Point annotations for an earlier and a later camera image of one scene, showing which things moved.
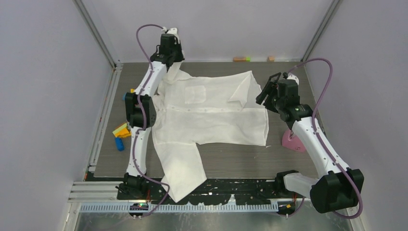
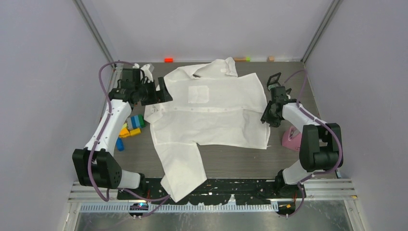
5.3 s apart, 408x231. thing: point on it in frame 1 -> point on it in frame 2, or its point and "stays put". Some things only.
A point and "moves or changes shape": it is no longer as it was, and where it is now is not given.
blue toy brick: (119, 144) stays put
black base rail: (246, 191) stays put
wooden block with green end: (241, 59) stays put
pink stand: (289, 139) stays put
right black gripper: (271, 89) -> (265, 117)
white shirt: (193, 109) moves or changes shape
